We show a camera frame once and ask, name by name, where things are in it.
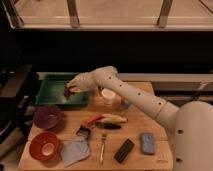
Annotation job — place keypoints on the yellow banana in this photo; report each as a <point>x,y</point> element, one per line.
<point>110,118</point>

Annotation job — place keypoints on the blue sponge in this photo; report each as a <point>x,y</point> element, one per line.
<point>147,143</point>

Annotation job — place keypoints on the orange carrot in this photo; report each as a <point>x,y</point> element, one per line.
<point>91,119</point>

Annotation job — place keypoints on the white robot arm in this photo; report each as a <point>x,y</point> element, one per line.
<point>191,124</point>

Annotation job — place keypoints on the white plastic cup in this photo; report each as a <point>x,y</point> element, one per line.
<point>108,96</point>

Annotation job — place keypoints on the black marker pen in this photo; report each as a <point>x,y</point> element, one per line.
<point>110,126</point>

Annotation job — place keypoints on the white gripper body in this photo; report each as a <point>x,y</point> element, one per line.
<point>82,81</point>

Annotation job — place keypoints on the black chair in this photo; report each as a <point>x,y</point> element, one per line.
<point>16,95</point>

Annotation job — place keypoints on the green plastic tray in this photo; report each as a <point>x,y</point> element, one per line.
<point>52,89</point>

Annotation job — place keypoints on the bunch of dark grapes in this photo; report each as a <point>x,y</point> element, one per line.
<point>68,91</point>

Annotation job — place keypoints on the silver fork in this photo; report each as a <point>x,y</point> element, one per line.
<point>103,139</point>

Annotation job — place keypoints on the colourful toy block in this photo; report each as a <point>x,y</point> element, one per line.
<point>125,105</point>

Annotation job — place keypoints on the purple bowl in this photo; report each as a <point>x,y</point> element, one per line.
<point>47,117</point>

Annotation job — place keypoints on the grey folded cloth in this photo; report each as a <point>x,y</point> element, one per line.
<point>76,150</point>

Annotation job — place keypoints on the black rectangular remote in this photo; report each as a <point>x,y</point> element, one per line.
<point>124,150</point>

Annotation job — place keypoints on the orange bowl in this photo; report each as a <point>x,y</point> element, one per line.
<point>44,146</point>

